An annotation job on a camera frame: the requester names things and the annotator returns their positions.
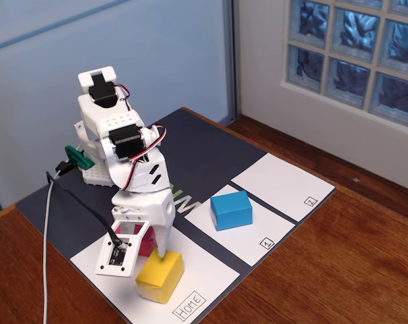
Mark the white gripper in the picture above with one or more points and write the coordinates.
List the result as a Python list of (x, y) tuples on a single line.
[(149, 210)]

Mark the yellow paper box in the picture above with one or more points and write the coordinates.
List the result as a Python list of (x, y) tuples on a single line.
[(160, 273)]

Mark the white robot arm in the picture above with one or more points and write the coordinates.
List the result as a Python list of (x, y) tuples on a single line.
[(99, 114)]

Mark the red paper box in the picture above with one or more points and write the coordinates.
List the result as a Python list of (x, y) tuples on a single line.
[(146, 248)]

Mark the blue paper box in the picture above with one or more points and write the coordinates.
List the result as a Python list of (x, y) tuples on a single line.
[(231, 211)]

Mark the white sheet marked home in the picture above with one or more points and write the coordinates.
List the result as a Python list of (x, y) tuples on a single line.
[(207, 276)]

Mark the white sheet marked 1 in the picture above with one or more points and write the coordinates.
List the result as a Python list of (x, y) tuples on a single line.
[(237, 243)]

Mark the black mat with logo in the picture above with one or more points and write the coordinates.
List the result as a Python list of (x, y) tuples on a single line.
[(207, 152)]

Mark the green clamp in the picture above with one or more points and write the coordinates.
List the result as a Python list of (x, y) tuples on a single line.
[(78, 157)]

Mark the black plug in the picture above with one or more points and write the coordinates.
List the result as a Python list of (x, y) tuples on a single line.
[(65, 167)]

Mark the white sheet marked 2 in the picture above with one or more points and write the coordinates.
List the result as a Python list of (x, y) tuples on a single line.
[(281, 185)]

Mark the glass block window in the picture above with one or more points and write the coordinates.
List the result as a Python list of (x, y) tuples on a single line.
[(352, 50)]

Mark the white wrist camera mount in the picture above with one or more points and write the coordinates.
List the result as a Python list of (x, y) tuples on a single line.
[(116, 263)]

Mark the grey door frame post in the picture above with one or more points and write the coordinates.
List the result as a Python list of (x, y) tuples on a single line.
[(231, 60)]

